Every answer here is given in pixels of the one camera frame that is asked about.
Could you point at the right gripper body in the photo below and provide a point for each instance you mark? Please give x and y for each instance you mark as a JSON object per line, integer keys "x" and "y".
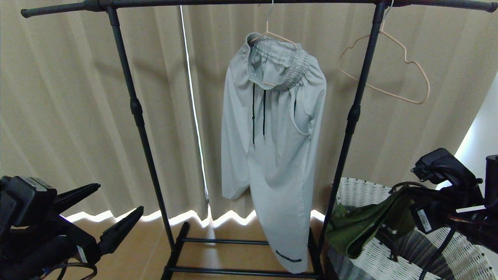
{"x": 455, "y": 214}

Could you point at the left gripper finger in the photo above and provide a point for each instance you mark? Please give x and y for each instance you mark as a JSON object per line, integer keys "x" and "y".
{"x": 74, "y": 196}
{"x": 118, "y": 233}

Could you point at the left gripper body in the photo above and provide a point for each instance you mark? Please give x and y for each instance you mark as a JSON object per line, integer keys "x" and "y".
{"x": 42, "y": 249}

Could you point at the green garment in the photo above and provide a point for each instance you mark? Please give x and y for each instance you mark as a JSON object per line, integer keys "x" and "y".
{"x": 358, "y": 229}

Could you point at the pink clothes hanger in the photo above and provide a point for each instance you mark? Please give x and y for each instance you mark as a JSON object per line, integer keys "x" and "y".
{"x": 282, "y": 38}
{"x": 385, "y": 91}

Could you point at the pale grey shorts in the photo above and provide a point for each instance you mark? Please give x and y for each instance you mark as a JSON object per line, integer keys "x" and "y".
{"x": 280, "y": 175}

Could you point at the white laundry basket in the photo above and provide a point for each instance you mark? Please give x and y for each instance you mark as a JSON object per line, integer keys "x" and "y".
{"x": 447, "y": 264}

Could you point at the black clothes rack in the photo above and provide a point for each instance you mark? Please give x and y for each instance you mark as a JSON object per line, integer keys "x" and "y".
{"x": 136, "y": 109}

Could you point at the beige curtain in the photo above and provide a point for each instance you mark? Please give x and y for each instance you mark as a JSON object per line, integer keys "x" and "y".
{"x": 70, "y": 97}

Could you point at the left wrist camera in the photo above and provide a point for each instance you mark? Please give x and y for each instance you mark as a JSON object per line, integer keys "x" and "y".
{"x": 27, "y": 198}

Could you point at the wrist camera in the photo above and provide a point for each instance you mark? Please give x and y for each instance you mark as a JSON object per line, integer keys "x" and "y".
{"x": 27, "y": 198}
{"x": 443, "y": 167}

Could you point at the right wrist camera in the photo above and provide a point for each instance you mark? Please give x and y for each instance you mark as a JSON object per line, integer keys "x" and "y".
{"x": 443, "y": 167}

